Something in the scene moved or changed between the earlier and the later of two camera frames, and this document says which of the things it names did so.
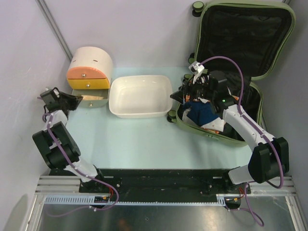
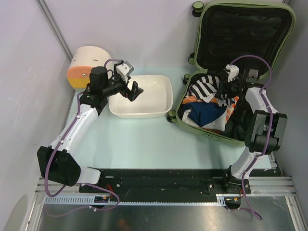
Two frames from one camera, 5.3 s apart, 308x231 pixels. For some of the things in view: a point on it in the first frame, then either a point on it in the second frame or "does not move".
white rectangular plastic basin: x=140 y=96 does not move
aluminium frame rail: x=58 y=185 does not move
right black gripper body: x=198 y=90 -> x=232 y=88
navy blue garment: x=200 y=112 does not move
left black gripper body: x=62 y=103 -> x=124 y=91
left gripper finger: x=69 y=97 -> x=133 y=92
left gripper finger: x=74 y=101 -> x=138 y=91
